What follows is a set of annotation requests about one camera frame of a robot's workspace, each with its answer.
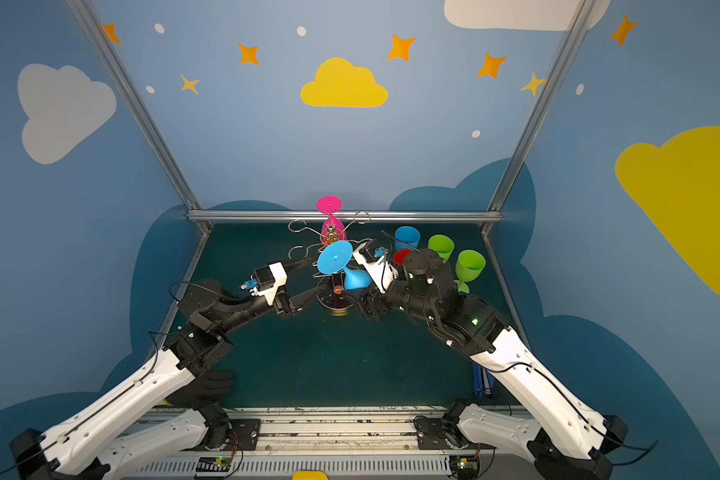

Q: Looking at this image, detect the blue wine glass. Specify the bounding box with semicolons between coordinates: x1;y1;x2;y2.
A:
394;226;421;251
317;240;372;290

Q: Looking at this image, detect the red wine glass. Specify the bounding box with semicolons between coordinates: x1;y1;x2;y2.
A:
393;249;412;266

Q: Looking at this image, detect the pink wine glass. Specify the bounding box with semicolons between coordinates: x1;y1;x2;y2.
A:
317;196;347;246

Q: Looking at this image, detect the green wine glass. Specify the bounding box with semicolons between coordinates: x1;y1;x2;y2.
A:
455;250;487;294
427;234;455;260

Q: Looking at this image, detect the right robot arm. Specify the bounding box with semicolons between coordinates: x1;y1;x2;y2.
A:
353;241;628;479

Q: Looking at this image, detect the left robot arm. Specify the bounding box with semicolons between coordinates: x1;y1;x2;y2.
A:
10;257;317;479

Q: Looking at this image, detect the black glove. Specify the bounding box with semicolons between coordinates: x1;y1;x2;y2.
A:
165;370;235;409

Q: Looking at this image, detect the blue tool at table edge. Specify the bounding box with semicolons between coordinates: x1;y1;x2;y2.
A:
473;364;495;399

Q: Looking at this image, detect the yellow object at bottom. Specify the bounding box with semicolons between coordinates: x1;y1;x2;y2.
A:
292;471;329;480

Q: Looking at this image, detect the left circuit board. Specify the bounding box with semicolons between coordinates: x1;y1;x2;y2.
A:
193;456;232;479

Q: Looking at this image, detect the circuit board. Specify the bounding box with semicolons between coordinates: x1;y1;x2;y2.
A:
448;456;481;480
193;456;232;479

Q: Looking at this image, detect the right circuit board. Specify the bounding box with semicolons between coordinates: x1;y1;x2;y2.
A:
448;456;481;480

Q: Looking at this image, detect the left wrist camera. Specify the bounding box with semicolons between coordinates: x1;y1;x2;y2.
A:
240;262;288;306

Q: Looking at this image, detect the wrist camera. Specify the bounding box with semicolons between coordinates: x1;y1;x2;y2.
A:
240;262;288;306
353;239;397;293

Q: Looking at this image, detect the gold wire glass rack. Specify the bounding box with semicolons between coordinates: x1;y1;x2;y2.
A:
288;207;372;317

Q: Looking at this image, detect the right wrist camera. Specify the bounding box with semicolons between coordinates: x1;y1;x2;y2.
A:
353;239;397;293

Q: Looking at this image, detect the rear frame bar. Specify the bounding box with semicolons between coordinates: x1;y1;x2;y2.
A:
187;210;502;223

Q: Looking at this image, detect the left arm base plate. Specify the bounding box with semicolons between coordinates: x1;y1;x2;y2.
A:
200;418;262;452

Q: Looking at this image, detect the aluminium rail base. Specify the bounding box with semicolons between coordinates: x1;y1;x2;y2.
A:
71;406;595;480

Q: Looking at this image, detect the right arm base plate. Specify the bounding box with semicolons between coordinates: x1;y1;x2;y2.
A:
412;416;494;451

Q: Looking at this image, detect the left frame post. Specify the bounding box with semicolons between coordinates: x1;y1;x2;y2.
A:
65;0;201;210

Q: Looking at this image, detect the frame post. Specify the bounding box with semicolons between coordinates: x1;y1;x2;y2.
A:
65;0;201;210
487;0;597;217

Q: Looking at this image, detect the right frame post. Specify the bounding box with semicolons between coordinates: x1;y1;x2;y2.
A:
487;0;597;217

